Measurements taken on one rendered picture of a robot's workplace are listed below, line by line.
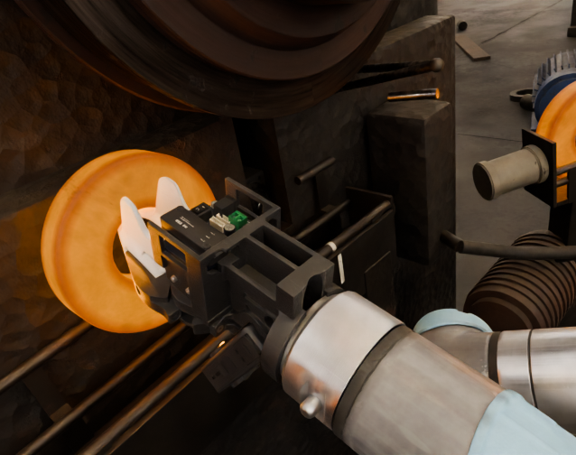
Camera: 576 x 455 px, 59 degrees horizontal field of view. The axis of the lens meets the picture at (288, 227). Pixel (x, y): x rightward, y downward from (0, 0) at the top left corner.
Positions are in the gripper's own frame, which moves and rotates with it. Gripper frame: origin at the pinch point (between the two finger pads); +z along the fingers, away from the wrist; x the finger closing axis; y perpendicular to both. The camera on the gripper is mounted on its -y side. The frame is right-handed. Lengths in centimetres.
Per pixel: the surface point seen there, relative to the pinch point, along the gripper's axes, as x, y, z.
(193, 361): 0.8, -12.5, -6.9
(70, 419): 11.2, -15.9, -1.5
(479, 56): -356, -121, 110
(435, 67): -28.4, 8.3, -10.8
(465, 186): -165, -98, 29
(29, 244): 6.8, -1.7, 5.8
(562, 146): -59, -11, -19
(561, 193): -59, -18, -21
